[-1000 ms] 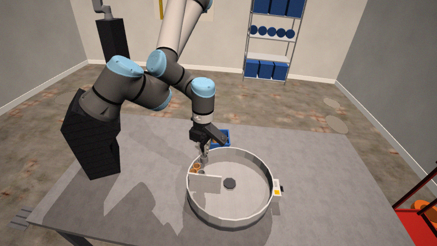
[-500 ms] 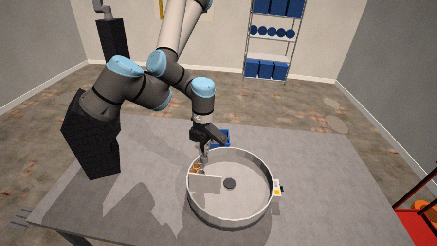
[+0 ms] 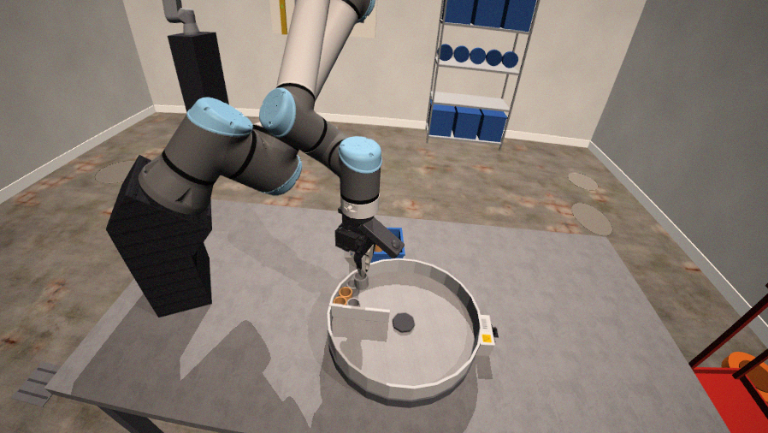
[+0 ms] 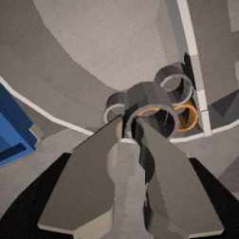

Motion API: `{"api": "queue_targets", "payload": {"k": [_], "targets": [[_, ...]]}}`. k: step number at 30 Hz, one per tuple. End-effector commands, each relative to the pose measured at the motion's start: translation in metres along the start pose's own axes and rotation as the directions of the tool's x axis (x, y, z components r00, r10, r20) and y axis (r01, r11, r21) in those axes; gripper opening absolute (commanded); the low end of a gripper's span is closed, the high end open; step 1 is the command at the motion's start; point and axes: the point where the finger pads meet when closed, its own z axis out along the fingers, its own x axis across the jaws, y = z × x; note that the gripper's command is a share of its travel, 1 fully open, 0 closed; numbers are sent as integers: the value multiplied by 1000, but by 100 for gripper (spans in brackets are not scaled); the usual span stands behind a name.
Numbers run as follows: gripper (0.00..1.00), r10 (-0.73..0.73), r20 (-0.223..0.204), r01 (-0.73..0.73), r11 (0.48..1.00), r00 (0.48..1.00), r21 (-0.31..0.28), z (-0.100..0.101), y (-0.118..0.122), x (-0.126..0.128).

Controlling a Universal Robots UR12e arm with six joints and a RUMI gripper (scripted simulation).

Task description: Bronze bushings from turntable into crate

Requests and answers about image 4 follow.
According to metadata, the blue crate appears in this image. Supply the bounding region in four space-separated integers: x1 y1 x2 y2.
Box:
0 83 44 166

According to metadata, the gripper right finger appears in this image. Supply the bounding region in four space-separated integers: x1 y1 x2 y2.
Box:
131 116 239 239

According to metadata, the white round turntable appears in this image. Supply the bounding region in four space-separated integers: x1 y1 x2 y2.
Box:
0 0 239 142

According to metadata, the grey metal sleeve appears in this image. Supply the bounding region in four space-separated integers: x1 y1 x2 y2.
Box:
155 65 193 106
104 92 126 124
124 82 179 143

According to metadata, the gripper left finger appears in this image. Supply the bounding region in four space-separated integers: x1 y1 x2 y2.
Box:
0 114 125 239

